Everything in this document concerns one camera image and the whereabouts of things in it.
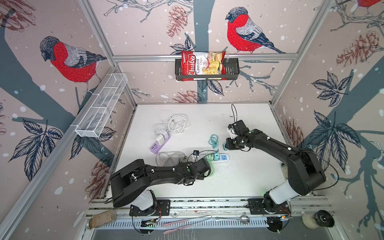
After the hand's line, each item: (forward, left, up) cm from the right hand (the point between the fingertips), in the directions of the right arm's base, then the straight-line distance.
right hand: (225, 148), depth 89 cm
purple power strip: (-1, +44, -1) cm, 44 cm away
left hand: (-14, +14, -4) cm, 21 cm away
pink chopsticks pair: (-38, +26, -5) cm, 46 cm away
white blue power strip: (-5, +1, -3) cm, 6 cm away
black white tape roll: (-34, -37, +4) cm, 50 cm away
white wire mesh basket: (+9, +69, +28) cm, 75 cm away
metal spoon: (-35, -7, -4) cm, 36 cm away
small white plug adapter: (+3, +40, +4) cm, 41 cm away
